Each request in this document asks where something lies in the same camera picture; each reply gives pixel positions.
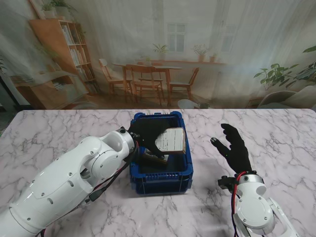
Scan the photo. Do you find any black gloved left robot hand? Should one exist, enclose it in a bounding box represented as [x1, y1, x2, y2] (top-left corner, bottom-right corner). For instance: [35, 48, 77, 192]
[128, 119, 173, 158]

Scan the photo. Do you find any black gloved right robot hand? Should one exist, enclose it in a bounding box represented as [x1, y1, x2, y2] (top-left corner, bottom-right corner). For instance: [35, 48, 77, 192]
[209, 123, 253, 175]

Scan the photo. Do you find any large labelled cardboard package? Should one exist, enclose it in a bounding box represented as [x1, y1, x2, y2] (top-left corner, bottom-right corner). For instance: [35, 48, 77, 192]
[154, 127, 187, 155]

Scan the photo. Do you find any small labelled cardboard package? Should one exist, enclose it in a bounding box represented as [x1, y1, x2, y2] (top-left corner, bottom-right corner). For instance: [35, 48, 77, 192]
[143, 150, 170, 166]

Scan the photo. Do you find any blue plastic turnover box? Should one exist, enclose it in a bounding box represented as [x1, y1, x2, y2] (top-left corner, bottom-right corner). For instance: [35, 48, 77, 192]
[128, 112, 194, 197]

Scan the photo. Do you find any printed room scene backdrop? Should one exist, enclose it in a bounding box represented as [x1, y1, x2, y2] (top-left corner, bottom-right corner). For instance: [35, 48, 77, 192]
[0, 0, 316, 111]

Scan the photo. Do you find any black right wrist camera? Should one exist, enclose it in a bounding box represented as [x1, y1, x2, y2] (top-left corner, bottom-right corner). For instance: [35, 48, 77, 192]
[217, 176, 235, 191]

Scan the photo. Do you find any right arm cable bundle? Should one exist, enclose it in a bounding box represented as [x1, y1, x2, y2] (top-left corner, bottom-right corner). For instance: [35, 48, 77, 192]
[229, 172, 244, 237]

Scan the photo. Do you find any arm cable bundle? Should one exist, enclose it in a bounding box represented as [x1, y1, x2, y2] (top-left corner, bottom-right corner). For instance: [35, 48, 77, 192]
[229, 172, 244, 237]
[37, 140, 140, 237]

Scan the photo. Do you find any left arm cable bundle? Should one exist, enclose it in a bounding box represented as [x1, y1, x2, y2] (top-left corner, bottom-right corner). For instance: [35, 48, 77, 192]
[37, 140, 140, 237]

